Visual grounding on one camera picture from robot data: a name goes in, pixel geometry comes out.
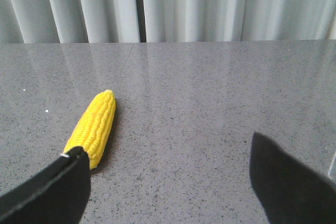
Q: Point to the yellow corn cob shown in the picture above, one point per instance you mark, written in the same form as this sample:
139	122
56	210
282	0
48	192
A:
94	127

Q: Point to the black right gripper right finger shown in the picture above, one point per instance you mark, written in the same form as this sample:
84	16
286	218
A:
288	190

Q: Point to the white pleated curtain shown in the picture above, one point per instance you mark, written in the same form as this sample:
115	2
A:
66	21

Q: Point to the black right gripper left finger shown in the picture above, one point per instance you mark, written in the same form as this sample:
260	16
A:
57	194

